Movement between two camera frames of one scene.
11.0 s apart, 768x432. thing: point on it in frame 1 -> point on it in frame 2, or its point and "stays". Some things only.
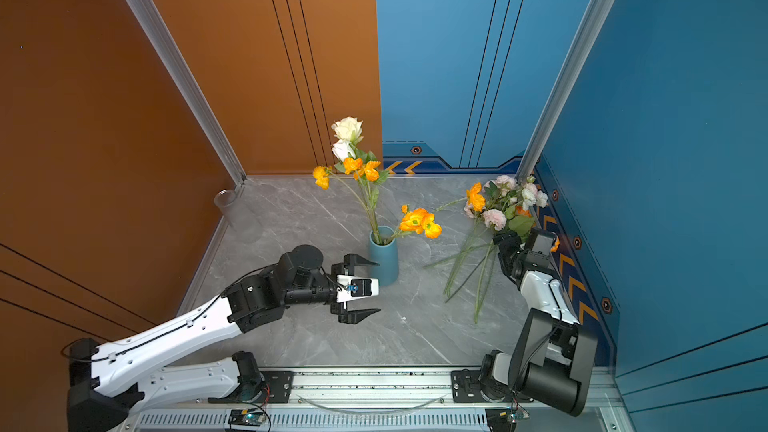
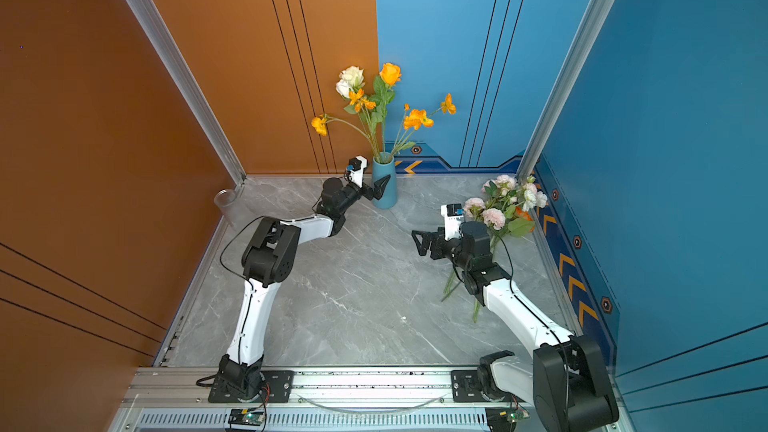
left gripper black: [354, 315] -> [375, 191]
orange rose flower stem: [520, 211] -> [383, 95]
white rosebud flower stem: [346, 151] -> [344, 88]
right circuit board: [504, 419] stays
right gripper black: [508, 240] -> [438, 239]
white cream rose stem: [350, 129] -> [356, 77]
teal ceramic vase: [383, 250] -> [383, 165]
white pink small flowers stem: [531, 196] stays
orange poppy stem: [359, 175] -> [360, 105]
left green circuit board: [246, 417] stays
